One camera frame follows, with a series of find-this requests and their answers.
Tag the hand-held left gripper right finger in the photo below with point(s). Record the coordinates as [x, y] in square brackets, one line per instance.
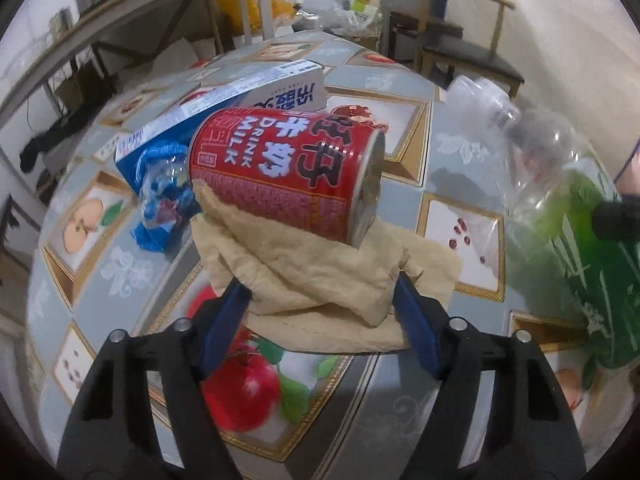
[417, 325]

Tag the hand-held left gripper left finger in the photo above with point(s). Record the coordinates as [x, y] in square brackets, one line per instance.
[222, 330]

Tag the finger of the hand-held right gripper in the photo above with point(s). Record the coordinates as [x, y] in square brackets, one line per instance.
[617, 220]

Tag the clear bottle with green label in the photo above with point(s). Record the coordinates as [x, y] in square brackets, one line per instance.
[550, 200]

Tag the brown paper napkin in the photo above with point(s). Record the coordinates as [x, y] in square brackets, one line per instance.
[310, 275]

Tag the red drink can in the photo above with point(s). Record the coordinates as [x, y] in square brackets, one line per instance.
[280, 175]

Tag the blue and white long box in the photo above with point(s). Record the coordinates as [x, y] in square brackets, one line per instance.
[240, 90]

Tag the blue plastic wrapper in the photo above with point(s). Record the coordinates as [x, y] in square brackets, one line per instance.
[160, 195]

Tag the round patterned table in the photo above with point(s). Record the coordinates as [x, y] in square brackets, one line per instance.
[450, 152]

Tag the white mattress with blue trim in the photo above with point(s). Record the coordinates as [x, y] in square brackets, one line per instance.
[565, 35]

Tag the dark seat wooden chair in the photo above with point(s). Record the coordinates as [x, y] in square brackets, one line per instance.
[470, 57]
[425, 35]

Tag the dark cloth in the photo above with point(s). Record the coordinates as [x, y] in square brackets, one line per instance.
[50, 140]

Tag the white sack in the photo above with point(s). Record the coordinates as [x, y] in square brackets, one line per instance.
[180, 57]

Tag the cardboard box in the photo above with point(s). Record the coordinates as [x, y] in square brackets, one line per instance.
[367, 41]

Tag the clear plastic bag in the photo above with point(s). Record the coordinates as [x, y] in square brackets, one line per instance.
[357, 10]

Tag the yellow plastic bag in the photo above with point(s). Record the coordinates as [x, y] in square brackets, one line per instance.
[250, 10]

